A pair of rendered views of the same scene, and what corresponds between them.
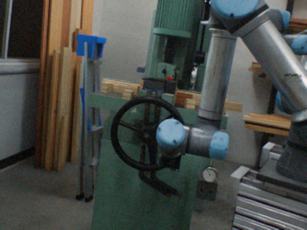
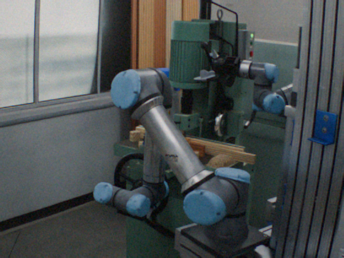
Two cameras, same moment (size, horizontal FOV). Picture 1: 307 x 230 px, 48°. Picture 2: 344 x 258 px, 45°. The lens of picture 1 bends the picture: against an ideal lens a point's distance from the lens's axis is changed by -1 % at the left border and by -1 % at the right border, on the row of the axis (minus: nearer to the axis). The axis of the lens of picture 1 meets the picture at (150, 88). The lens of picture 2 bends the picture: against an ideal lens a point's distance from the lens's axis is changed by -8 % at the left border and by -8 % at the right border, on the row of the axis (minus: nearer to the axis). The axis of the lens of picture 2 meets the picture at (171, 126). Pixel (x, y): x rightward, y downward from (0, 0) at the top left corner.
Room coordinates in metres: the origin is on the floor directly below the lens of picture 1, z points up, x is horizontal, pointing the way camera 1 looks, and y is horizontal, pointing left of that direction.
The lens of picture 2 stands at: (-0.29, -0.86, 1.51)
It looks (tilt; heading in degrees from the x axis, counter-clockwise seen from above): 14 degrees down; 25
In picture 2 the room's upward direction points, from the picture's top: 3 degrees clockwise
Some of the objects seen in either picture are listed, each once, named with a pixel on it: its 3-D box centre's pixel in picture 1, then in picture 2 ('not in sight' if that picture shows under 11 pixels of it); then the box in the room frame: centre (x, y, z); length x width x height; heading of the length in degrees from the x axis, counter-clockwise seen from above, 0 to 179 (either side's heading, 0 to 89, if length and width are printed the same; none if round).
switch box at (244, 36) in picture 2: (208, 6); (245, 45); (1.91, -0.24, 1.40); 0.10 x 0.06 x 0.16; 172
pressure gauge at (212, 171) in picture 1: (209, 175); not in sight; (1.37, -0.29, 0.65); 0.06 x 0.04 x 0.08; 82
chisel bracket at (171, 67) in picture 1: (166, 72); (188, 121); (1.63, -0.07, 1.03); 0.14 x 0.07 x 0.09; 172
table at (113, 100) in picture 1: (157, 109); (171, 159); (1.51, -0.04, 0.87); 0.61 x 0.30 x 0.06; 82
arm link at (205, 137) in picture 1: (207, 142); (134, 201); (0.94, -0.18, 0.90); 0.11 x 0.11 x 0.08; 82
